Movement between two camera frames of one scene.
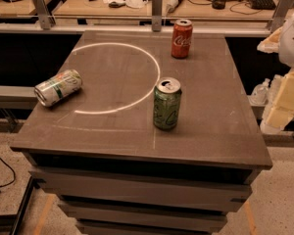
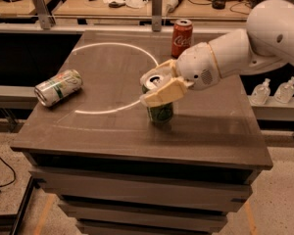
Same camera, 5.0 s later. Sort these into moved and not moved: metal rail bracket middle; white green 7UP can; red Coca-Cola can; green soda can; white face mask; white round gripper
Moved: white round gripper; green soda can
Not moved: metal rail bracket middle; white face mask; white green 7UP can; red Coca-Cola can
